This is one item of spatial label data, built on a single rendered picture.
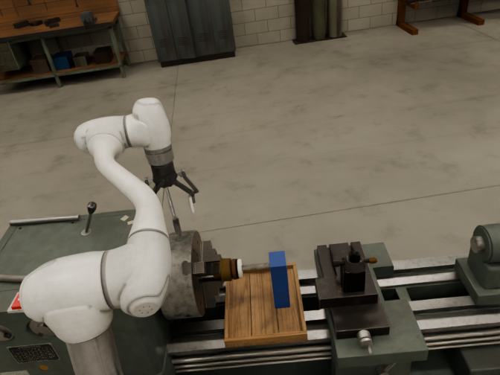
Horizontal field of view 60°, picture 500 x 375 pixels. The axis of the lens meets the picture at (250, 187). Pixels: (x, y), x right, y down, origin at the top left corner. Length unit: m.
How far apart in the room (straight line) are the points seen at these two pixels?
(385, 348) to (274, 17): 6.84
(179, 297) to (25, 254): 0.58
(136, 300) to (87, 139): 0.62
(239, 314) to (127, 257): 0.83
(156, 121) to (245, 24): 6.57
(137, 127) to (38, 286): 0.58
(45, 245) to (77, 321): 0.75
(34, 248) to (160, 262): 0.84
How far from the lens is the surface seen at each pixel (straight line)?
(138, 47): 8.00
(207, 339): 1.71
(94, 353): 1.08
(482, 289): 1.83
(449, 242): 3.41
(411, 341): 1.61
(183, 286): 1.49
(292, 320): 1.69
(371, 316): 1.60
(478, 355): 1.95
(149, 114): 1.35
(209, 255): 1.65
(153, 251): 0.98
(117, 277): 0.96
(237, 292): 1.80
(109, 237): 1.64
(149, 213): 1.08
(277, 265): 1.56
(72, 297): 0.99
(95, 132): 1.38
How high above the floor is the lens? 2.21
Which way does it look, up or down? 34 degrees down
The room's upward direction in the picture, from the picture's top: 8 degrees counter-clockwise
